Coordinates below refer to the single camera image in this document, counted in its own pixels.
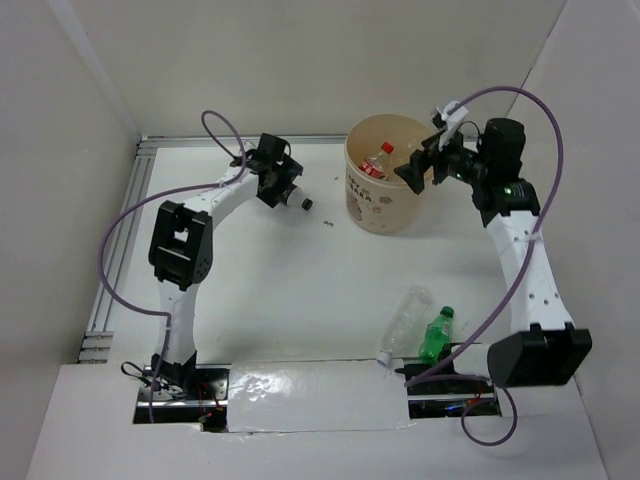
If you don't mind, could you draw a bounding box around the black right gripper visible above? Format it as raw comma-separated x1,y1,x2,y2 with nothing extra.
394,125,491,197

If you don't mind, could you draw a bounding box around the black label small bottle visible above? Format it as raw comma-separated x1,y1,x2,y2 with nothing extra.
278,184,314,211

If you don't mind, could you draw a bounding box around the red cap cola bottle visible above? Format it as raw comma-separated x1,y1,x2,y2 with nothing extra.
359,142,394,180

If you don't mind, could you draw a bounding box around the clear tall white-cap bottle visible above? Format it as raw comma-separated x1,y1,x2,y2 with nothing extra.
376,286,431,368

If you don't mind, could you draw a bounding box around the green plastic bottle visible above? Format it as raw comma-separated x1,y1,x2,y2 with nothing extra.
418,306,454,365

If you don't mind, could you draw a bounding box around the clear crushed white-cap bottle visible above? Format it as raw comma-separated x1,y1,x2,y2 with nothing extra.
397,132,433,163

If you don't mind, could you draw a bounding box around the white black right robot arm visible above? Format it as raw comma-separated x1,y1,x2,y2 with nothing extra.
395,118,593,392

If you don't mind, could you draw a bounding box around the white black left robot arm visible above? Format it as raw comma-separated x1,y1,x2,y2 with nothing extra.
141,133,313,399

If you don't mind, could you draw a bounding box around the beige paper bucket bin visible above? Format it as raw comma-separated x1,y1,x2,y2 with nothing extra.
344,114,434,234

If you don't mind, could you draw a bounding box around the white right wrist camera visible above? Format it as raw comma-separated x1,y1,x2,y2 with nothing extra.
431,101,468,150

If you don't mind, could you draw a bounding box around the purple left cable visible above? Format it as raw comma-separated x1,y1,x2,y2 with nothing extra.
96,110,259,426

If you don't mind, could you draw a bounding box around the purple cable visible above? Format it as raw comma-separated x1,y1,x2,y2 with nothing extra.
403,86,564,446
96,110,259,426

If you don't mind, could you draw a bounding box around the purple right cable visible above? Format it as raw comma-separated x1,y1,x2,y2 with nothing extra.
403,86,564,446

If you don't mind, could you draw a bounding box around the aluminium frame rail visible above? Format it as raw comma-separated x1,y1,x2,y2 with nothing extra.
77,132,496,364

